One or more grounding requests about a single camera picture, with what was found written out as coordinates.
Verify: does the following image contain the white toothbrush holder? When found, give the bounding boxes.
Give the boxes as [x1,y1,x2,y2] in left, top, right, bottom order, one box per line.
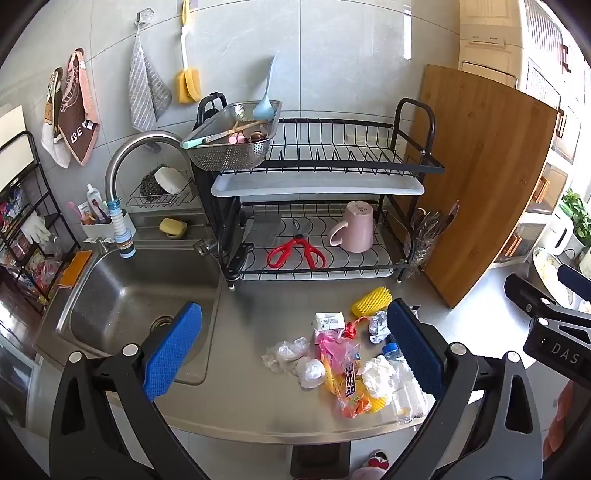
[81,210,137,241]

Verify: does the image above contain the white kettle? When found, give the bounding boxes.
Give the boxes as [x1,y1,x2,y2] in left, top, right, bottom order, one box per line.
[540,210,575,257]

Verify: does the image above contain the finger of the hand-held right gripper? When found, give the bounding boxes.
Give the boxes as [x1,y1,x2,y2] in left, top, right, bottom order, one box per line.
[557,264,591,301]
[504,274,557,319]

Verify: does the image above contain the black dish rack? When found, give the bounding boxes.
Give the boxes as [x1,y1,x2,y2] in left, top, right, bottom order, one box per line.
[191,92,446,289]

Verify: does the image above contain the white milk carton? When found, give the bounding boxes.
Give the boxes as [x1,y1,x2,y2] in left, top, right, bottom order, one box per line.
[313,312,346,346]

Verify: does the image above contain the yellow sponge bottle brush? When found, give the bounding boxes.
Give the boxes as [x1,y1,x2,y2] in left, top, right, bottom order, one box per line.
[174,0,203,104]

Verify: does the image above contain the green plant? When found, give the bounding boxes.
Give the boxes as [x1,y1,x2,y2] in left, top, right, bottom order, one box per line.
[561,188,591,227]

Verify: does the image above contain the black wire soap basket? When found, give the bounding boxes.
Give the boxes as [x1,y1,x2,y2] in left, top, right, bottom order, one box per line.
[127,170,197,208]

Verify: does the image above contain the cutlery holder with utensils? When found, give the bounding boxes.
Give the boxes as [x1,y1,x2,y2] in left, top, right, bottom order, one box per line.
[405,199,461,278]

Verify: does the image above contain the small crumpled white tissue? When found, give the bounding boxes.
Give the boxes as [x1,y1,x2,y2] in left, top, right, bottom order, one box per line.
[295,357,326,389]

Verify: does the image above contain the teal handled brush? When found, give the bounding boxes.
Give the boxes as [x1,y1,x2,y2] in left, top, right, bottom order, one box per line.
[183,129,241,149]

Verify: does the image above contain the white soap bar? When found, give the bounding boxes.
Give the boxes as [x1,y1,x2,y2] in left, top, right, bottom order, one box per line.
[154,167,186,195]

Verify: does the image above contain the clear plastic bottle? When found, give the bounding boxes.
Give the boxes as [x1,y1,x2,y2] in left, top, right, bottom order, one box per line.
[382,342,430,424]

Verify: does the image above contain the white wall cabinet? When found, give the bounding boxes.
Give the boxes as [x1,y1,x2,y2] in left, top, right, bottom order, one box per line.
[459,0,527,88]

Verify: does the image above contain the white drip tray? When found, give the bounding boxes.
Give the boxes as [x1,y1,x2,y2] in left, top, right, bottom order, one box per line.
[211,175,426,199]
[240,217,407,280]

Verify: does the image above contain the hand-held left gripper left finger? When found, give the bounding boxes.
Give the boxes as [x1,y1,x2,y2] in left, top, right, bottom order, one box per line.
[48,301,211,480]

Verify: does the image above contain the white bottom drip tray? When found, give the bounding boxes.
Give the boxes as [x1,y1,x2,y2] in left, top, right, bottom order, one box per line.
[240,217,407,280]

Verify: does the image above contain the beige bear towel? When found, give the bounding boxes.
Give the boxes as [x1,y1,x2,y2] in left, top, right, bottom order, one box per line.
[41,67,72,169]

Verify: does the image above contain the steel sink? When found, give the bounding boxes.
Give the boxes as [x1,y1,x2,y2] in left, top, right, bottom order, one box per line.
[34,244,225,386]

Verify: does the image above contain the grey striped cloth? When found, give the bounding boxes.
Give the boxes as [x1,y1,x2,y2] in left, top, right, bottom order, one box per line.
[128,33,172,132]

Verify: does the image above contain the foil snack wrapper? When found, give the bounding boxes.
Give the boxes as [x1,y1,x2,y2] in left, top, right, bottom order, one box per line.
[368,311,393,344]

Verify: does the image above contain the yellow foam fruit net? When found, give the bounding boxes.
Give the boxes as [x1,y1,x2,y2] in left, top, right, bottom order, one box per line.
[351,286,392,318]

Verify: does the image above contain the steel bowl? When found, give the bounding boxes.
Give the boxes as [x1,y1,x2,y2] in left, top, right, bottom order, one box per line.
[531,247,591,310]

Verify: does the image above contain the steel colander basket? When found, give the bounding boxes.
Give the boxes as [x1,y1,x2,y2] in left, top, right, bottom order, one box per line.
[182,100,283,172]

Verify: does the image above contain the wooden cutting board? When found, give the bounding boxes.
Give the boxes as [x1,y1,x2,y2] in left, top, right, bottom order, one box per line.
[401,65,559,309]

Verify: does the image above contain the red slipper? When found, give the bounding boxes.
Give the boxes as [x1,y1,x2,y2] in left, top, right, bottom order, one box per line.
[362,450,389,480]

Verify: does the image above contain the pink plastic bag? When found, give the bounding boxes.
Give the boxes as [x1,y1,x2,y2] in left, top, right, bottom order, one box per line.
[316,329,361,374]

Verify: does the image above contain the steel wool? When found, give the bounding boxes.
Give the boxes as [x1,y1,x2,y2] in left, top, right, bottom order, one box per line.
[140,167,176,200]

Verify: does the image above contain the colourful snack bag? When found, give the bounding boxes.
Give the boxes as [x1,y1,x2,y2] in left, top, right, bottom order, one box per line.
[323,357,389,415]

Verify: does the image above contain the steel faucet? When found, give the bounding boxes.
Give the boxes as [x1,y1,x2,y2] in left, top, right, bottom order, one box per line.
[104,130,195,204]

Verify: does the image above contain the pink mug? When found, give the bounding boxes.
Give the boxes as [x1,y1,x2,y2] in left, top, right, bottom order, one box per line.
[328,200,376,254]

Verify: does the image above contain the white toothpaste tube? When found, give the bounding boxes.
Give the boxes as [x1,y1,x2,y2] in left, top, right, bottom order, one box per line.
[85,183,109,222]

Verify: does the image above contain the white glove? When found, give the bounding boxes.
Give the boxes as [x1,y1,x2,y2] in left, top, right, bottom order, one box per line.
[21,213,51,244]

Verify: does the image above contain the large crumpled white tissue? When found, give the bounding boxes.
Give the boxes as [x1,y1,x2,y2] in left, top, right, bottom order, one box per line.
[360,355,398,398]

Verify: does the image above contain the wooden chopsticks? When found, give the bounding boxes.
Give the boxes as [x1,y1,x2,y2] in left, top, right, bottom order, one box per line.
[198,120,269,147]

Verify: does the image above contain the brown printed towel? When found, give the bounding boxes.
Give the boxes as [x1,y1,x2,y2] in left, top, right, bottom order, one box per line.
[58,48,101,167]

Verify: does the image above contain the orange snack packet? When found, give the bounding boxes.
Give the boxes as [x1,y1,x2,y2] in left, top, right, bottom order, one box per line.
[333,360,372,420]

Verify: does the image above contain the clear plastic bag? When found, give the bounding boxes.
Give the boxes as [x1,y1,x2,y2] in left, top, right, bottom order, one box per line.
[262,337,310,374]

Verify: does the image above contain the red scissors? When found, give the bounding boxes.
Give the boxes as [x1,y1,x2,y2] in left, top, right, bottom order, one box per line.
[267,220,327,269]

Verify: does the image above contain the person's right hand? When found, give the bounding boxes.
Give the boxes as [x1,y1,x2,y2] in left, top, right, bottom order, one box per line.
[544,383,575,457]

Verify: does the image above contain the black shelf rack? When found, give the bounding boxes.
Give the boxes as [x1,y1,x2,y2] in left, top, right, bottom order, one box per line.
[0,130,81,315]

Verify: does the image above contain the blue faucet extension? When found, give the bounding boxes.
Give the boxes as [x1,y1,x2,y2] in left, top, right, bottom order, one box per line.
[107,196,138,259]

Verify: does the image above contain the black handled cleaver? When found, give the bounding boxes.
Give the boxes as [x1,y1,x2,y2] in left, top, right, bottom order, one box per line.
[224,213,283,283]

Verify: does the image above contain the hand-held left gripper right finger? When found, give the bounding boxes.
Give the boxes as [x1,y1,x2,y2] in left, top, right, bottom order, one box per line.
[383,298,543,480]

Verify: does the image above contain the light blue ladle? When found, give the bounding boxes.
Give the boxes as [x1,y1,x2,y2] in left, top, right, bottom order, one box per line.
[253,50,280,124]

